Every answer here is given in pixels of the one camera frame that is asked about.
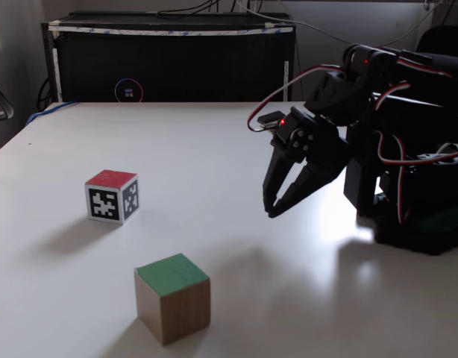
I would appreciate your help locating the small black camera module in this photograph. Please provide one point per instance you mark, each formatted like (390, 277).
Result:
(268, 118)

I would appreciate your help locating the black computer case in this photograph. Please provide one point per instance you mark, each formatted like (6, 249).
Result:
(177, 63)

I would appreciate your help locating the wooden cube with green face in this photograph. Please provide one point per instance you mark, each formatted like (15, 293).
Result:
(177, 306)

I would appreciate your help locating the black office chair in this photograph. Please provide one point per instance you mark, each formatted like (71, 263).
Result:
(443, 37)

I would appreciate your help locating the grey chair armrest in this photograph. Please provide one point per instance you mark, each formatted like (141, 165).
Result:
(1, 108)

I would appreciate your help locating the coloured cube with marker faces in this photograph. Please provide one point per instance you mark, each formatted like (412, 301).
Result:
(106, 201)

